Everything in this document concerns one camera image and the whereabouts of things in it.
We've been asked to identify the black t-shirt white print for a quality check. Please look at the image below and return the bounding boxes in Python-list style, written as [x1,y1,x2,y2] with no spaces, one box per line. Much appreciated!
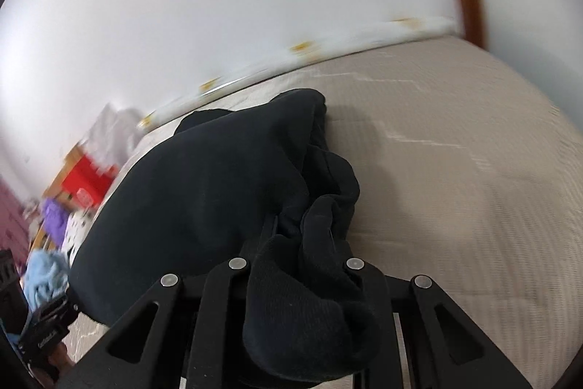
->
[69,89,379,384]

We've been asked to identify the person left hand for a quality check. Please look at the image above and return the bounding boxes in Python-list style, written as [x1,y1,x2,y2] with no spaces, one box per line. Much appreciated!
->
[47,342,75,379]

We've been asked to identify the light blue cloth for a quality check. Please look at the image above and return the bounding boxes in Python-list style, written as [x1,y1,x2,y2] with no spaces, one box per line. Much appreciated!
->
[23,249,70,312]

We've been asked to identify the white black spotted pillow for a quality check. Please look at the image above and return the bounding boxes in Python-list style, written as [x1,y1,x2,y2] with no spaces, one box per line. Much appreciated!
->
[60,209,94,260]

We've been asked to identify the purple cloth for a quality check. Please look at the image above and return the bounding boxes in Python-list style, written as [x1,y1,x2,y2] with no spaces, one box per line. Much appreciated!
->
[42,198,70,247]

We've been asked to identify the wooden bedside table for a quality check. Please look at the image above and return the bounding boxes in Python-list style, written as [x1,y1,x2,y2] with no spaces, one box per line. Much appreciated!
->
[31,145,82,250]

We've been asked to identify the red paper shopping bag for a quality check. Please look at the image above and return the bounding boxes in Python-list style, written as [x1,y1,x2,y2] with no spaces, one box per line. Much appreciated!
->
[61,154,118,208]

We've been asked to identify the white plastic shopping bag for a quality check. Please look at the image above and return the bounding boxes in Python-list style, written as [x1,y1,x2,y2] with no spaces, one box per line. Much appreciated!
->
[80,104,143,171]

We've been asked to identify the beige striped mattress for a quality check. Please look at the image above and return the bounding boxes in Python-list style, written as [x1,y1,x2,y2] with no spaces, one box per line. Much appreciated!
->
[58,34,583,389]

